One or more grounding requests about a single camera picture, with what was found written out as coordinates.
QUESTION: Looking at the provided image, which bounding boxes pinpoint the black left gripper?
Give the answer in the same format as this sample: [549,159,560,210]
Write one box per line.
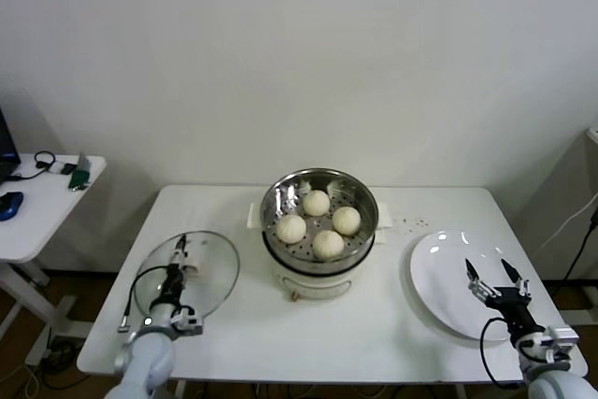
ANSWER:
[160,234,191,306]

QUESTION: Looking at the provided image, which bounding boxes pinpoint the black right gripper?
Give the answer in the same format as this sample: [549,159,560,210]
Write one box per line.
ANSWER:
[463,257,547,337]

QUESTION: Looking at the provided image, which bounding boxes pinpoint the glass pot lid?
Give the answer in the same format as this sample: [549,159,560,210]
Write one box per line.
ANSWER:
[132,230,241,325]

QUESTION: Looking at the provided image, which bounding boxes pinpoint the white steamed baozi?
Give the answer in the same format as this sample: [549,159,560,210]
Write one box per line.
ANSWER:
[303,190,331,217]
[275,214,307,245]
[311,229,346,261]
[331,206,363,235]

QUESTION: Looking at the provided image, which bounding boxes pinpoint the white steamer pot with lid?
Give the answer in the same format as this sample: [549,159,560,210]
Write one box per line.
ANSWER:
[262,225,392,303]

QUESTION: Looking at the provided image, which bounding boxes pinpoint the stainless steel steamer basket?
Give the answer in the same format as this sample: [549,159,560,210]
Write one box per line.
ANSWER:
[246,166,394,278]

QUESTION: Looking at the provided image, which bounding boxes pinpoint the white round plate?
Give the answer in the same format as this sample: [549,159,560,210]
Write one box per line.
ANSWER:
[400,229,534,347]

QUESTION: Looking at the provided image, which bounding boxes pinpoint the green circuit board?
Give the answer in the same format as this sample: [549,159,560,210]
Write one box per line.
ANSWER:
[68,169,91,193]

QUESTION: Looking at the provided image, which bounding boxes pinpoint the white side table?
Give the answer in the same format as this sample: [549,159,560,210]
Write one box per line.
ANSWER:
[0,152,107,367]

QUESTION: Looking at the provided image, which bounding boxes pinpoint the blue computer mouse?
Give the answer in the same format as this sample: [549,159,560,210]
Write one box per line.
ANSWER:
[0,191,24,221]

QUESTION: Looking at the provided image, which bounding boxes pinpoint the black laptop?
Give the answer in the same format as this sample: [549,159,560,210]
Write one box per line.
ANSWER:
[0,107,22,183]

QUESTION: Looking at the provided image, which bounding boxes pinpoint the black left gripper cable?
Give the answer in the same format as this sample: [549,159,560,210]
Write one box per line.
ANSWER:
[116,265,170,334]

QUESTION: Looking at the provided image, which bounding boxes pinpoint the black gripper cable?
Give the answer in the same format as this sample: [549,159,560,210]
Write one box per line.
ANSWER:
[116,265,170,334]
[479,317,525,390]

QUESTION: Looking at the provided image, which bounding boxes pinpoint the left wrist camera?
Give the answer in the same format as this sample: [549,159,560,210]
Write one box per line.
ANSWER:
[170,306,206,335]

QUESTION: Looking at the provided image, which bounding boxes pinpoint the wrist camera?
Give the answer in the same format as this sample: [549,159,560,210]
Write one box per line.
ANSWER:
[170,306,206,335]
[544,323,580,351]

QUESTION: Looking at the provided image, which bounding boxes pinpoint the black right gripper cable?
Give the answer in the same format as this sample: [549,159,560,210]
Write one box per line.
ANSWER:
[479,317,525,390]

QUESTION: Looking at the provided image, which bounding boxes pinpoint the black hanging cable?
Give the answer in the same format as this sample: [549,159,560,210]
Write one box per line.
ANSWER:
[562,209,598,281]

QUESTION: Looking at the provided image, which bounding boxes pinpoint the white hanging cable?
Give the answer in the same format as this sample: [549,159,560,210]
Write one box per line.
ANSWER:
[539,196,598,250]

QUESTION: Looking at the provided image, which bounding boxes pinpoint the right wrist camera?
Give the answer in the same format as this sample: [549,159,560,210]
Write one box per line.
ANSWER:
[544,323,580,351]

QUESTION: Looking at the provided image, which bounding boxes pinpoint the tangled floor cables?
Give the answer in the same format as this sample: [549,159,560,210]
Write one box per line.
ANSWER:
[22,337,83,393]

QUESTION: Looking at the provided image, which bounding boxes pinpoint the thin black looped cable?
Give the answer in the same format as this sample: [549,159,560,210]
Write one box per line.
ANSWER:
[4,150,58,183]

